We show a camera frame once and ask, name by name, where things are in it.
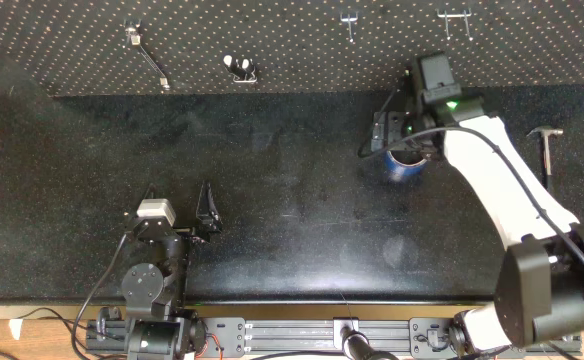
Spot black pegboard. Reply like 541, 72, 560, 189
0, 0, 584, 98

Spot black cable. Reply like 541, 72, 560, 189
70, 232, 131, 360
356, 124, 584, 307

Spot roll of blue tape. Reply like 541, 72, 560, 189
383, 149, 429, 184

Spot wrench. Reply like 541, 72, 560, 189
124, 25, 173, 93

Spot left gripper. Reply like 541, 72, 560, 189
124, 180, 224, 244

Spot hammer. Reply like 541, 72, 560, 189
525, 125, 565, 195

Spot black and white pliers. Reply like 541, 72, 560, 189
221, 53, 258, 83

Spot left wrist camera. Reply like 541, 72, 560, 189
136, 197, 178, 227

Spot mounting rail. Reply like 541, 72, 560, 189
85, 304, 584, 360

